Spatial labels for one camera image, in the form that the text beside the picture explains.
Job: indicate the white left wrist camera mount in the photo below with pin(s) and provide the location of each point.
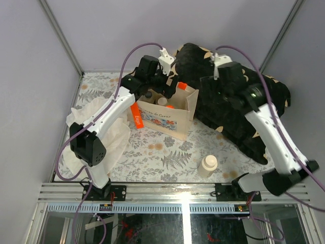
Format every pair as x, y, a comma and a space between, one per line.
166, 61

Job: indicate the beige bottle with beige cap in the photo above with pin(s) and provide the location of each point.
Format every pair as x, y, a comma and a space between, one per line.
207, 166

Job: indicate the clear bottle with black cap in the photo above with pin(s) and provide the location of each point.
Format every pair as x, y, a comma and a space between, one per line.
148, 97

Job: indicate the white crumpled cloth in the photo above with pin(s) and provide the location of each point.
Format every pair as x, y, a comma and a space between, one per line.
115, 141

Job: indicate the beige canvas tote bag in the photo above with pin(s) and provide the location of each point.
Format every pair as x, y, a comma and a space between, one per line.
174, 120

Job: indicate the aluminium mounting rail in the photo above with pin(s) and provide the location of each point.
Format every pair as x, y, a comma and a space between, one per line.
136, 192

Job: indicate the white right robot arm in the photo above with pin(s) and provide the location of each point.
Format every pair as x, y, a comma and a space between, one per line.
254, 102

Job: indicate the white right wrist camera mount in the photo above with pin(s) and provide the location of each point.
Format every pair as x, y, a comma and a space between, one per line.
217, 61

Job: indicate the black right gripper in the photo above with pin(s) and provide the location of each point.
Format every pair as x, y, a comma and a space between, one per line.
208, 83

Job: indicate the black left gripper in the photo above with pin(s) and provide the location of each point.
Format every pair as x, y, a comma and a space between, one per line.
159, 70

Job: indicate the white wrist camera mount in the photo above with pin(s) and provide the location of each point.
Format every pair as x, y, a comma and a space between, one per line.
217, 61
166, 61

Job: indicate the green bottle with cream cap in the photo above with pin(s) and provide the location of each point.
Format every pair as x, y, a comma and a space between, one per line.
162, 101

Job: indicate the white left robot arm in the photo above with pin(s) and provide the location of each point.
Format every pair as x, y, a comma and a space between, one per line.
86, 138

